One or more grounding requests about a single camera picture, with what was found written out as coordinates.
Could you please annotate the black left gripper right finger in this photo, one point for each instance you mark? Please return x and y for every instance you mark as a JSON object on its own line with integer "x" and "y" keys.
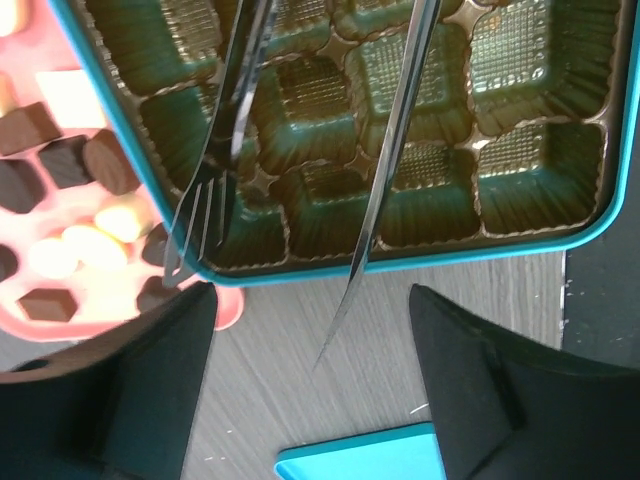
{"x": 506, "y": 407}

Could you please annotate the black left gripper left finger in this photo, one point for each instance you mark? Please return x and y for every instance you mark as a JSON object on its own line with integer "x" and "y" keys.
{"x": 120, "y": 405}

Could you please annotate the stainless steel tongs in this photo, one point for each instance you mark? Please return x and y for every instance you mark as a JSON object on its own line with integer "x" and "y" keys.
{"x": 214, "y": 173}

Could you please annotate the gold plastic chocolate insert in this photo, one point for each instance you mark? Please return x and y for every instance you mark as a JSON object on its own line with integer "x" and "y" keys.
{"x": 513, "y": 138}

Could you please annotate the blue tin lid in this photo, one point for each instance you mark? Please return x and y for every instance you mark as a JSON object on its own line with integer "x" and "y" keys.
{"x": 409, "y": 452}

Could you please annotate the pink tray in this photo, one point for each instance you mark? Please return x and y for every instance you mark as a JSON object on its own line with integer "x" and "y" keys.
{"x": 79, "y": 229}

